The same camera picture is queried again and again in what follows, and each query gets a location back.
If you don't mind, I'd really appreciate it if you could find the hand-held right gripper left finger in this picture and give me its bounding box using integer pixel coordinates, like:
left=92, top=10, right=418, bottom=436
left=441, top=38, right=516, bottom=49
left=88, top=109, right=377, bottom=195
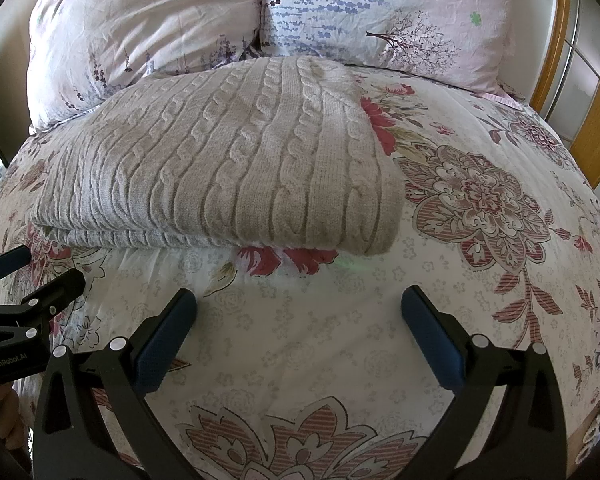
left=32, top=287, right=198, bottom=480

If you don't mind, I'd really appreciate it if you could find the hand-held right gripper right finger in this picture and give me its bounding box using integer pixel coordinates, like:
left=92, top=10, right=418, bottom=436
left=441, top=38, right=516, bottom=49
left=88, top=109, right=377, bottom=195
left=401, top=285, right=567, bottom=480

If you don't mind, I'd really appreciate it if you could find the pale blue tree print pillow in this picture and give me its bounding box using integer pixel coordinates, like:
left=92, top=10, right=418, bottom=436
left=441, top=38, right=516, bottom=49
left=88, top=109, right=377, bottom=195
left=257, top=0, right=523, bottom=103

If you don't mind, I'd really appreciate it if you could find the floral quilt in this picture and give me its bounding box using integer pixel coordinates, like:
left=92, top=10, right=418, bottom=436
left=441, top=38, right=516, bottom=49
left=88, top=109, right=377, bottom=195
left=0, top=67, right=600, bottom=480

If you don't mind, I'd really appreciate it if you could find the beige cable-knit sweater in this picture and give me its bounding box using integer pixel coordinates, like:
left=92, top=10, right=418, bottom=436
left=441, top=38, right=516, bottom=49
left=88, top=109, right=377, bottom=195
left=29, top=56, right=406, bottom=255

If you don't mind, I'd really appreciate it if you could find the wooden headboard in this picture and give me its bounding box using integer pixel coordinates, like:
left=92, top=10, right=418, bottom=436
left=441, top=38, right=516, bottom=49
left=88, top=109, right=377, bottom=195
left=527, top=0, right=600, bottom=193

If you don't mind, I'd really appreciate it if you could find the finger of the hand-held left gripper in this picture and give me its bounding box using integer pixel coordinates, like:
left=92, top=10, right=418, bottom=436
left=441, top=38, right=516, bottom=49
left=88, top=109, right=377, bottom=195
left=0, top=267, right=86, bottom=342
left=0, top=246, right=33, bottom=283

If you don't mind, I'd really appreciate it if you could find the pink pillow with purple sprigs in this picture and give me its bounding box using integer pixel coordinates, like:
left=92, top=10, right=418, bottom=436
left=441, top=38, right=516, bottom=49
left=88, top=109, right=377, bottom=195
left=27, top=0, right=266, bottom=128

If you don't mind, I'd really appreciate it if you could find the person's left hand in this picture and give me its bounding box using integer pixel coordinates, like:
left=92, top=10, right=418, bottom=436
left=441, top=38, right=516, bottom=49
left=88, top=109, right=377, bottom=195
left=0, top=385, right=27, bottom=443

